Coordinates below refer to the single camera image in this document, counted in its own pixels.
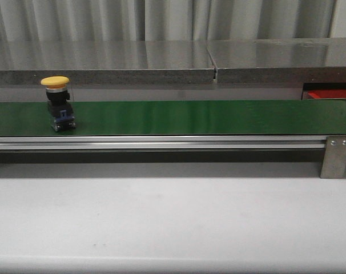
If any grey stone shelf left slab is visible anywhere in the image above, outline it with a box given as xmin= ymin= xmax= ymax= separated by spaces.
xmin=0 ymin=41 xmax=215 ymax=85

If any grey stone shelf slab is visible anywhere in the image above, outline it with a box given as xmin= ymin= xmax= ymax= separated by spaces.
xmin=207 ymin=38 xmax=346 ymax=84
xmin=0 ymin=41 xmax=215 ymax=85

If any white pleated curtain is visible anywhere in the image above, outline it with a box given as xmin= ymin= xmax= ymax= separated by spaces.
xmin=0 ymin=1 xmax=336 ymax=42

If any grey stone shelf right slab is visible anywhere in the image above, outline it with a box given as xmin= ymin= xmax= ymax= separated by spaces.
xmin=207 ymin=38 xmax=346 ymax=84

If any red plastic tray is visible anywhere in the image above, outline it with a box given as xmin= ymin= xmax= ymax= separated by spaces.
xmin=307 ymin=89 xmax=346 ymax=99

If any aluminium conveyor side rail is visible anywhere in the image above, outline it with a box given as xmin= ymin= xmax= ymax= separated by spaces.
xmin=0 ymin=135 xmax=327 ymax=151

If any yellow mushroom push button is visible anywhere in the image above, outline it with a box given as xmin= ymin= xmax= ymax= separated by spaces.
xmin=41 ymin=76 xmax=76 ymax=132

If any green conveyor belt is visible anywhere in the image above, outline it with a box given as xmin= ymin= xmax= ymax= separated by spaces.
xmin=0 ymin=99 xmax=346 ymax=136

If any steel conveyor support bracket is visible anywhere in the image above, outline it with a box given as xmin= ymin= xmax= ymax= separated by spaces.
xmin=320 ymin=135 xmax=346 ymax=179

